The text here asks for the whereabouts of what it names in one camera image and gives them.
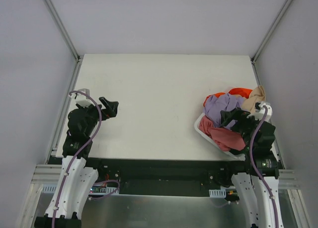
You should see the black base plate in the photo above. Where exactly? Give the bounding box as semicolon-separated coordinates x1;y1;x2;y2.
86;158;256;197

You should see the purple t shirt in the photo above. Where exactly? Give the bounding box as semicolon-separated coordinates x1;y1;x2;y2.
203;93;248;128

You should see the left aluminium corner post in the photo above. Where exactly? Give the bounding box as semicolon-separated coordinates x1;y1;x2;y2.
43;0;81;62

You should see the pink t shirt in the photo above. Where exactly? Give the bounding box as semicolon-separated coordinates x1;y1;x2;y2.
199;116;245;152

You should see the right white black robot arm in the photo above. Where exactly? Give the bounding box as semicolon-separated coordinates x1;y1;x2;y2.
221;105;284;228

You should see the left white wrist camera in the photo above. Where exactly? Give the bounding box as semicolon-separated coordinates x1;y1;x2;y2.
69;88;94;108

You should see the left white cable duct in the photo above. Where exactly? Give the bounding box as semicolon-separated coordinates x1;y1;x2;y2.
42;184;119;195

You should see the white cable duct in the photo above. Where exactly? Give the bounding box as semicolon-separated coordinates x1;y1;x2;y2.
42;184;119;195
209;189;226;199

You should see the right aluminium corner post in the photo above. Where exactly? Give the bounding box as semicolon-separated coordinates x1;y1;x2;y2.
251;0;294;65

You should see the aluminium corner post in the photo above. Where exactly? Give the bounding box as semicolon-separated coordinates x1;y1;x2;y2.
251;0;294;65
43;0;81;62

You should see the aluminium frame rail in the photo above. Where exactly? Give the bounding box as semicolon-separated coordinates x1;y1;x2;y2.
31;164;62;184

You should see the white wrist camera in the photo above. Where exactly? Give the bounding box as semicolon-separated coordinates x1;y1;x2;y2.
69;88;94;108
253;101;273;122

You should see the white laundry basket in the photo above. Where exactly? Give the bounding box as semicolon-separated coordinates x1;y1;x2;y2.
194;88;273;161

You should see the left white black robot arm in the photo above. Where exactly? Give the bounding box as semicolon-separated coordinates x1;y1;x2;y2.
34;93;120;228

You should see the right white cable duct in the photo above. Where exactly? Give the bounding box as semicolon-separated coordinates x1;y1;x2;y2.
209;189;226;199

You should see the beige t shirt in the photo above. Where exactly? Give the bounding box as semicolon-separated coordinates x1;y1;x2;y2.
241;85;266;113

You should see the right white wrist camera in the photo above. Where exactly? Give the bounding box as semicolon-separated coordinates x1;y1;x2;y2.
253;101;273;122

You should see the orange t shirt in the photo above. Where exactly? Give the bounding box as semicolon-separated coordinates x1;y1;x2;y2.
203;87;252;106

